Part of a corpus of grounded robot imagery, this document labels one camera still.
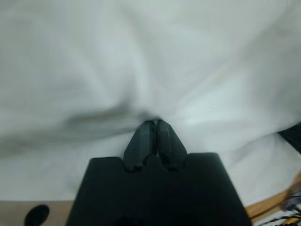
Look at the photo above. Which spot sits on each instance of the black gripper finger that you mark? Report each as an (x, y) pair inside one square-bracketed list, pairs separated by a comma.
[(141, 141), (171, 143)]

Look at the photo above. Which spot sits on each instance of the white t-shirt with black print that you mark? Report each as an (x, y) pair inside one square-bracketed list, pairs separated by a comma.
[(141, 58)]

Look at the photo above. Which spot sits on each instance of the dark camera post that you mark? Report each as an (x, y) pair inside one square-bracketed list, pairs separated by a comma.
[(291, 136)]

